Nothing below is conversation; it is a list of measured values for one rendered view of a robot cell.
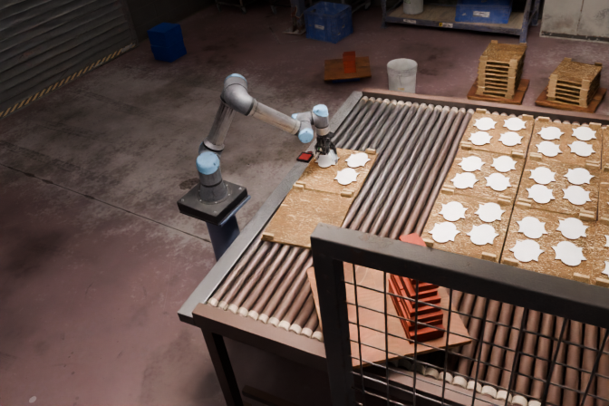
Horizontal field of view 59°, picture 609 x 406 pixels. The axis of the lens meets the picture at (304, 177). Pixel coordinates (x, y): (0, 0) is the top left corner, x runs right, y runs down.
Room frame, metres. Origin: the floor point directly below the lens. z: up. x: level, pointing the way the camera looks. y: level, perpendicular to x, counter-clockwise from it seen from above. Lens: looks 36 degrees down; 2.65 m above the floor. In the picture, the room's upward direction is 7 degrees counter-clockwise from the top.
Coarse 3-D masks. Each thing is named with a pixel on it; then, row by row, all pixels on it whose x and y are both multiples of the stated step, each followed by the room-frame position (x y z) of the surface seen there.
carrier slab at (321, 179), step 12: (348, 156) 2.53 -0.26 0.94; (372, 156) 2.50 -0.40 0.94; (312, 168) 2.46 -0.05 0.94; (336, 168) 2.43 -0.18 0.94; (348, 168) 2.42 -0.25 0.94; (360, 168) 2.40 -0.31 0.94; (300, 180) 2.36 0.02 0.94; (312, 180) 2.34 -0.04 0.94; (324, 180) 2.33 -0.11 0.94; (336, 180) 2.31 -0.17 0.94; (360, 180) 2.29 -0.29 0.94; (336, 192) 2.21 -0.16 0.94
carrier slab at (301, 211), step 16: (304, 192) 2.25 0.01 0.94; (320, 192) 2.23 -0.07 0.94; (288, 208) 2.13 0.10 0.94; (304, 208) 2.11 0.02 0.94; (320, 208) 2.10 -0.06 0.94; (336, 208) 2.08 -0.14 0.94; (272, 224) 2.03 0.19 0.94; (288, 224) 2.01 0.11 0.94; (304, 224) 1.99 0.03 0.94; (336, 224) 1.96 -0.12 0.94; (272, 240) 1.91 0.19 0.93; (288, 240) 1.89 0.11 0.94; (304, 240) 1.88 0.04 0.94
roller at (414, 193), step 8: (456, 112) 2.90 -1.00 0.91; (448, 120) 2.81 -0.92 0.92; (448, 128) 2.73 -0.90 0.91; (440, 136) 2.64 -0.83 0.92; (440, 144) 2.57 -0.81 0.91; (432, 152) 2.48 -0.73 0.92; (432, 160) 2.41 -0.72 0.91; (424, 168) 2.35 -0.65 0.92; (424, 176) 2.28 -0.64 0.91; (416, 184) 2.21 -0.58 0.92; (416, 192) 2.15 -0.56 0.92; (408, 200) 2.09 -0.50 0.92; (408, 208) 2.03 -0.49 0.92; (400, 216) 1.98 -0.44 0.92; (408, 216) 2.00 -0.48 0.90; (400, 224) 1.92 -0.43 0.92; (392, 232) 1.87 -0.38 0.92; (400, 232) 1.88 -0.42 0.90
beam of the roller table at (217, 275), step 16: (352, 96) 3.28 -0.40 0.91; (336, 112) 3.08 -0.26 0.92; (336, 128) 2.89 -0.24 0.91; (288, 176) 2.44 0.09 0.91; (288, 192) 2.30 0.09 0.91; (272, 208) 2.17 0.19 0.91; (256, 224) 2.07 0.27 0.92; (240, 240) 1.96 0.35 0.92; (224, 256) 1.86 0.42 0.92; (240, 256) 1.86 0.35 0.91; (208, 272) 1.77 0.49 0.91; (224, 272) 1.76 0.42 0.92; (208, 288) 1.67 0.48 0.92; (192, 304) 1.59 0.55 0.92; (192, 320) 1.52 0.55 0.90
